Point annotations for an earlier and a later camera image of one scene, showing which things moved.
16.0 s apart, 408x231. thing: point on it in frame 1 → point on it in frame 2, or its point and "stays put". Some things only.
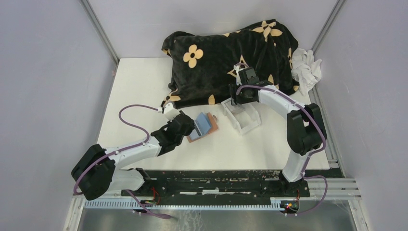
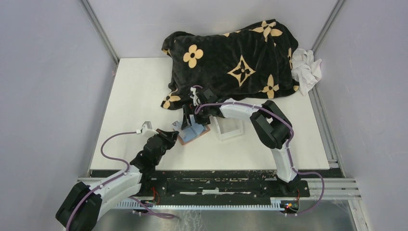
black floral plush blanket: [202, 66] stays put
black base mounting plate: [217, 183] stays put
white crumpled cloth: [305, 70] stays put
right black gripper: [233, 88] → [186, 121]
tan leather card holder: [214, 128] → [187, 134]
